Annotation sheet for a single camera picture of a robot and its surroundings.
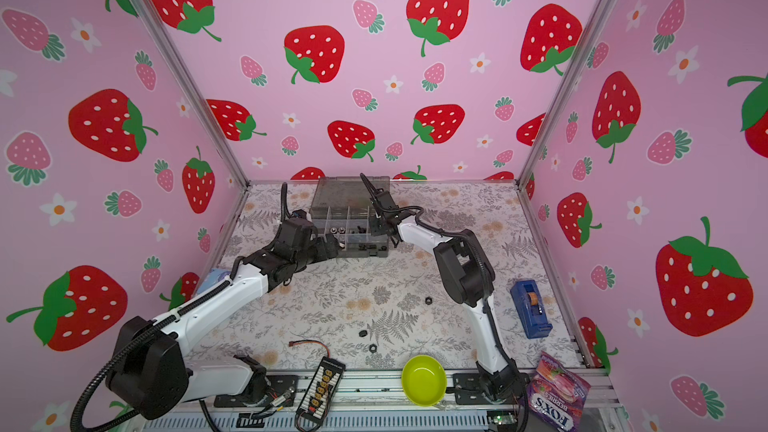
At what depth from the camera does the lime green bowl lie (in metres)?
0.74

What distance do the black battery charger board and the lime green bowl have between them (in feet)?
0.59

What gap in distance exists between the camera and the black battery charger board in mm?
713
